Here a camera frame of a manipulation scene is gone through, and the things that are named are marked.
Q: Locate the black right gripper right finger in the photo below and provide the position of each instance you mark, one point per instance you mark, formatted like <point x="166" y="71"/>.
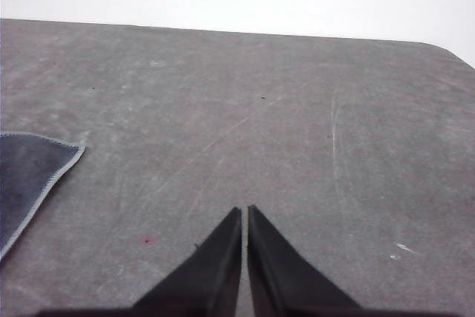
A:
<point x="282" y="276"/>

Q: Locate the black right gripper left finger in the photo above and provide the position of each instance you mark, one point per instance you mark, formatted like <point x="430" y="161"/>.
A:
<point x="211" y="276"/>

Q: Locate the purple towel with grey hem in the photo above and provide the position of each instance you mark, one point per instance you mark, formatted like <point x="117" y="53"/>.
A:
<point x="26" y="179"/>

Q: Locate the grey table cloth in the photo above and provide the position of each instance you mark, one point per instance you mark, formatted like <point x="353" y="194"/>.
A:
<point x="259" y="127"/>

